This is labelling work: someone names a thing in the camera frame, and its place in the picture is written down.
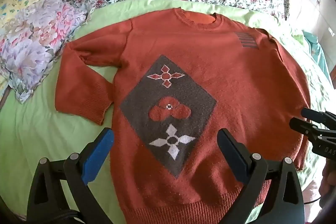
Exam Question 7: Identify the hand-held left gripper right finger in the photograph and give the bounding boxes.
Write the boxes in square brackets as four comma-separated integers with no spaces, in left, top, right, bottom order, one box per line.
[217,128,306,224]

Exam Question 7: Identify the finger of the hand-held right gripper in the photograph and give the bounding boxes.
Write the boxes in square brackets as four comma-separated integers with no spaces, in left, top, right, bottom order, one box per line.
[289,117,324,141]
[301,107,336,125]

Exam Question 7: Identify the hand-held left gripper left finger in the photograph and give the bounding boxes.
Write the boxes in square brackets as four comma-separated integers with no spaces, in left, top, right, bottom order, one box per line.
[26,127,114,224]

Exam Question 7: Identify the rust red knit sweater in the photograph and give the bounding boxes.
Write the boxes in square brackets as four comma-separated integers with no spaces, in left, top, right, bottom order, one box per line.
[55,8,311,224]

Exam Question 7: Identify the person's right hand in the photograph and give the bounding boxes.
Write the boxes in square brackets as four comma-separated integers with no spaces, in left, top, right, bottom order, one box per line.
[318,160,336,198]

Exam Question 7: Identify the teal cloth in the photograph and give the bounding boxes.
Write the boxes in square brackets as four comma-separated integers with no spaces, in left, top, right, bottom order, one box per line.
[302,30,332,77]

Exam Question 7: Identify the light green bed sheet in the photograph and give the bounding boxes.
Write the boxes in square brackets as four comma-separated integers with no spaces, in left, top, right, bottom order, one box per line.
[0,0,334,224]

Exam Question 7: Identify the purple floral pillow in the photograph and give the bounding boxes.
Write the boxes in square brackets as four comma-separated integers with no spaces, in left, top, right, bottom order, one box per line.
[0,0,88,104]

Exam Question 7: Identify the black cable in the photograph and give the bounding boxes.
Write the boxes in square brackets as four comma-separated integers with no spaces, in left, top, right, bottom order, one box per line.
[304,196,323,206]

